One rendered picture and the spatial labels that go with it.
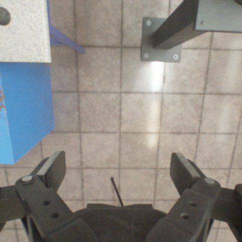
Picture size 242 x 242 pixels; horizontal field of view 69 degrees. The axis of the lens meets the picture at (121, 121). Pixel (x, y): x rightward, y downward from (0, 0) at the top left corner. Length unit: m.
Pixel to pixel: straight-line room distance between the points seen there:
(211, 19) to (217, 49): 1.06
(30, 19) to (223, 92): 1.40
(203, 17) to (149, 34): 0.91
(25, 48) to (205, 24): 0.56
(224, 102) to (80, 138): 1.21
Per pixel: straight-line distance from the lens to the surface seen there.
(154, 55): 1.42
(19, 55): 0.74
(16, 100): 1.05
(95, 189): 1.75
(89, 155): 1.58
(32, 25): 0.73
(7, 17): 0.76
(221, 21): 0.57
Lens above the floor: 1.41
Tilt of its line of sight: 75 degrees down
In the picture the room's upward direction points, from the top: 176 degrees clockwise
